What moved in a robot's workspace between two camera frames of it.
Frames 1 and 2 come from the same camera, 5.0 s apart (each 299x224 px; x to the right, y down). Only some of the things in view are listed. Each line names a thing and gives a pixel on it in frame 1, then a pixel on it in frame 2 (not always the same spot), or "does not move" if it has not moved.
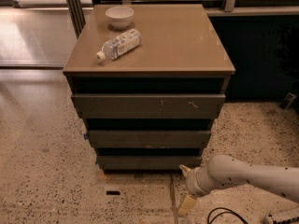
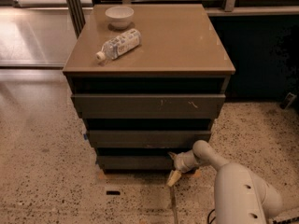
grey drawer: x=147 y=106 does not move
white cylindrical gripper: x=192 y=181 to x=179 y=163
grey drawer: x=148 y=139 does not move
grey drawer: x=148 y=162 does not move
